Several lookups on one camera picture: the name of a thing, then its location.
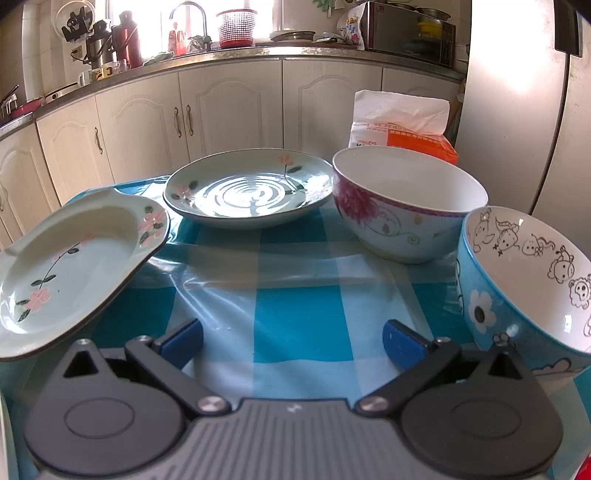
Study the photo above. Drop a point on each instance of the cream kitchen cabinets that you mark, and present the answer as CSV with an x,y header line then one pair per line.
x,y
231,106

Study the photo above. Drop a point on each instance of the white mug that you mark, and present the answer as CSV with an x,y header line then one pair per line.
x,y
84,77

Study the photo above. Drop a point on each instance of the black microwave oven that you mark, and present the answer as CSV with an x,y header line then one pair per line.
x,y
406,37

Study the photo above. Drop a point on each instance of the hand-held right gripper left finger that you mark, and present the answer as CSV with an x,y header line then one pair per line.
x,y
182,341

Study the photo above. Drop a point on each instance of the blue white checkered tablecloth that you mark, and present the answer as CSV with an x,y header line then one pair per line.
x,y
286,314

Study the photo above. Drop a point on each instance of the white bowl pink flower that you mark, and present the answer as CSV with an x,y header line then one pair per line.
x,y
406,217

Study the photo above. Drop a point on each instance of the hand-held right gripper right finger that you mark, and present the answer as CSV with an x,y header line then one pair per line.
x,y
401,346

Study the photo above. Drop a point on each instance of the orange white tissue pack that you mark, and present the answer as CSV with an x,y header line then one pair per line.
x,y
401,134

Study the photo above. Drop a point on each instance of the grey kitchen countertop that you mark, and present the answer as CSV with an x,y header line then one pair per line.
x,y
258,51

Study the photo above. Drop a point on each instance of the printed plastic bag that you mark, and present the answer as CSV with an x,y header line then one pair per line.
x,y
353,27

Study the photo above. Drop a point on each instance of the red bottle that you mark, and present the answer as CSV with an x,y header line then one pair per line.
x,y
176,44

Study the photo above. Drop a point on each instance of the metal basin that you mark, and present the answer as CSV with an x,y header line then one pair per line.
x,y
293,36

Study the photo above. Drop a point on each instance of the scalloped green floral plate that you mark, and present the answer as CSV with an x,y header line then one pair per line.
x,y
69,272

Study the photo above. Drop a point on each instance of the round green floral plate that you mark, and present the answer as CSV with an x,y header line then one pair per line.
x,y
249,189

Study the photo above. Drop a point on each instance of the chrome kitchen faucet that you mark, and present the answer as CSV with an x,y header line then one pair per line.
x,y
196,14

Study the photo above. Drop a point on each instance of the beige cartoon animal plate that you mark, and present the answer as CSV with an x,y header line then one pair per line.
x,y
521,286

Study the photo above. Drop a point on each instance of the red thermos flask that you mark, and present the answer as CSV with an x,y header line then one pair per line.
x,y
129,44

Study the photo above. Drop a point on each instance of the silver refrigerator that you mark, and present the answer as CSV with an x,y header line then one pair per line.
x,y
517,115

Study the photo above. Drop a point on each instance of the red plastic basket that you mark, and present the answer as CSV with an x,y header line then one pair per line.
x,y
236,28

